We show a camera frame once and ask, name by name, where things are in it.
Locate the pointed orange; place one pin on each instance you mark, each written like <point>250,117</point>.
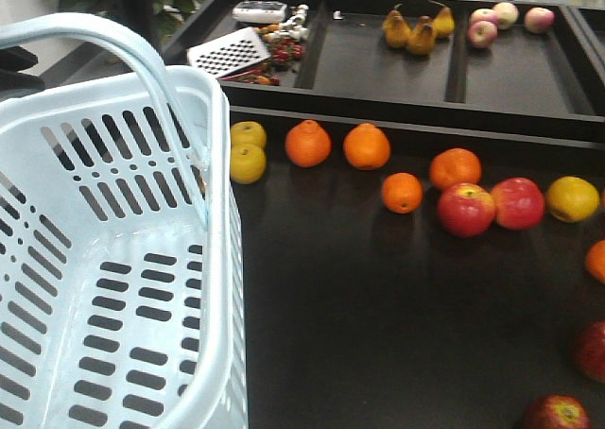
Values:
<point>308,144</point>

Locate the dark red apple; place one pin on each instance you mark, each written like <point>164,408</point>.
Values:
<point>556,411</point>
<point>588,351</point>

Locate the light red apple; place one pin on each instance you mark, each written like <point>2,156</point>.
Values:
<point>466,210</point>

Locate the pink red apple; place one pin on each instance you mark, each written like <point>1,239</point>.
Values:
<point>519,204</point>

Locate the black wooden display table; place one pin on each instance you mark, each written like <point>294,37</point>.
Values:
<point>357,317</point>

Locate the small orange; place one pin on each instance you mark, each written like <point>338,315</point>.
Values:
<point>595,261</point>
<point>402,193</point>

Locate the white perforated grater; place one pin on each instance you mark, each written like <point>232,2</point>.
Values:
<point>229,53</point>

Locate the yellow citrus fruit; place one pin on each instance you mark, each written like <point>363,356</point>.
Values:
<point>571,199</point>

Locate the light blue plastic basket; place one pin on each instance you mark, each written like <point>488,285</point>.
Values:
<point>121,265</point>

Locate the yellow green apple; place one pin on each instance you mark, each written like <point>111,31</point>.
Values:
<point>248,132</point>
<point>248,163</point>

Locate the black rear display shelf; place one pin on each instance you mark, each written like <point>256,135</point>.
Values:
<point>549,84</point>

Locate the brown yellow pear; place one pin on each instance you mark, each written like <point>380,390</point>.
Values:
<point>396,30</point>
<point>444,23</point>
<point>422,38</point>

